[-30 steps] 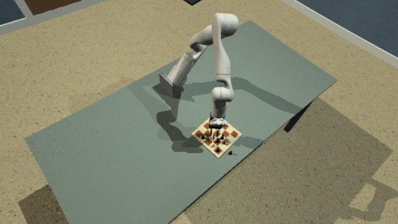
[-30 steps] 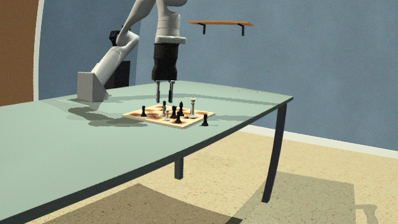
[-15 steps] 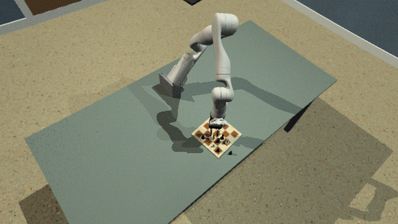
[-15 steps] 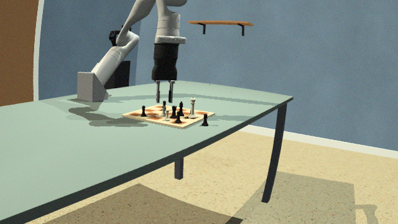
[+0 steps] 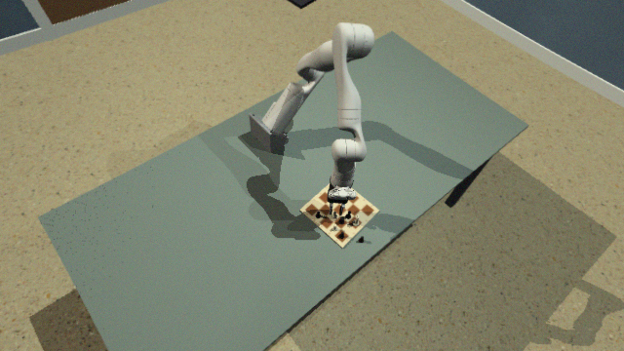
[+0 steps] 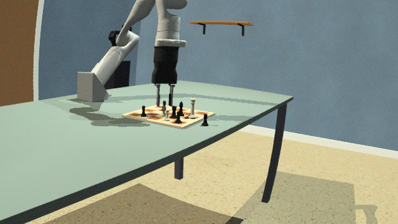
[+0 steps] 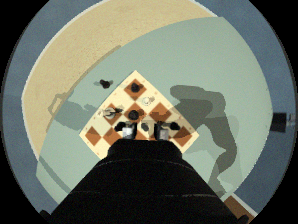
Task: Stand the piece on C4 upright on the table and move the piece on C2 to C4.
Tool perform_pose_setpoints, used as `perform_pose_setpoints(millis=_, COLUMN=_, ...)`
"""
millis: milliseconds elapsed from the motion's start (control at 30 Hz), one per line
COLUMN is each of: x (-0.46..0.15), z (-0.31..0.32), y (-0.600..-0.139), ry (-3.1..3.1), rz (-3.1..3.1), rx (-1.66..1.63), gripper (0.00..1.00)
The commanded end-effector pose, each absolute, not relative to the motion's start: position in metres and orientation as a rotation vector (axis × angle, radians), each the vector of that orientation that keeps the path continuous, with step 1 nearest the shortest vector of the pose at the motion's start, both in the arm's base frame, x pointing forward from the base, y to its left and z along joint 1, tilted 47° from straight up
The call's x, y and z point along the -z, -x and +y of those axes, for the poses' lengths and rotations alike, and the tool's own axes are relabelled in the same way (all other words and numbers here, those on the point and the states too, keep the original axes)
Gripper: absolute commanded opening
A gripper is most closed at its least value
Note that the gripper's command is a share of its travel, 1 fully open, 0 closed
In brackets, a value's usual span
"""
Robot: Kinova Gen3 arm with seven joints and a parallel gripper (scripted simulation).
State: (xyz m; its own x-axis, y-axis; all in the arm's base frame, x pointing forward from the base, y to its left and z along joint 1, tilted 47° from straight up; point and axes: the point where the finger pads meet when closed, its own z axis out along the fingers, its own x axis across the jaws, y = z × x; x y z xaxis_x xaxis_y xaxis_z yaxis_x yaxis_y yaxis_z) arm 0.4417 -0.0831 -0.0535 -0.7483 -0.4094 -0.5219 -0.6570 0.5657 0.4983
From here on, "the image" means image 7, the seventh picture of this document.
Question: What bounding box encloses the chessboard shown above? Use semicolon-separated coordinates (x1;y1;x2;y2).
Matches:
79;70;199;159

